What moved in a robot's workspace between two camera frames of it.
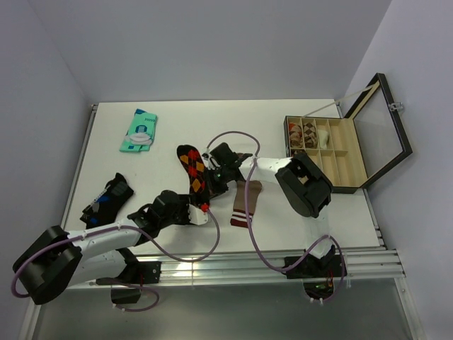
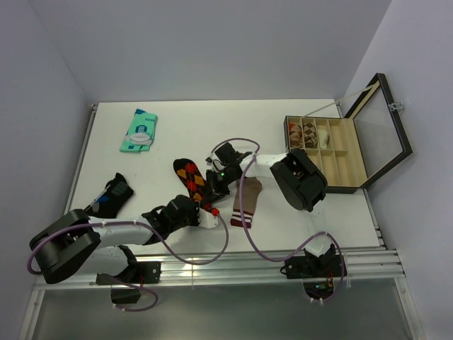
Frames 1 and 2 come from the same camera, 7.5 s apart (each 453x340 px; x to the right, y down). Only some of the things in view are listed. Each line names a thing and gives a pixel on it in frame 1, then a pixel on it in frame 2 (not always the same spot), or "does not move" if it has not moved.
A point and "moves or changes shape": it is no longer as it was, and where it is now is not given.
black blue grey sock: (104, 205) does not move
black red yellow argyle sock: (193, 163) moves or changes shape
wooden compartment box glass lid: (352, 151) does not move
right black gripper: (214, 188) does not move
